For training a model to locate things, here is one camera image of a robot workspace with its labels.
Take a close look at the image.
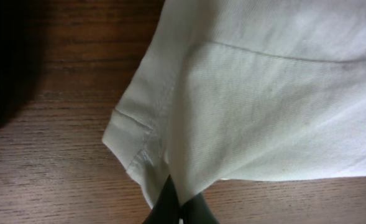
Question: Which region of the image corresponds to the white robot print t-shirt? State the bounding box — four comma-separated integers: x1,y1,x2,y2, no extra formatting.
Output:
103,0,366,205

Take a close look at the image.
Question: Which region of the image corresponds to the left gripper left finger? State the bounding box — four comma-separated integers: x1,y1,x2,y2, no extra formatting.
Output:
143,176,180,224

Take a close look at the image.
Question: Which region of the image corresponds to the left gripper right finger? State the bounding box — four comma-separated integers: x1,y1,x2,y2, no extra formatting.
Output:
181,193,219,224

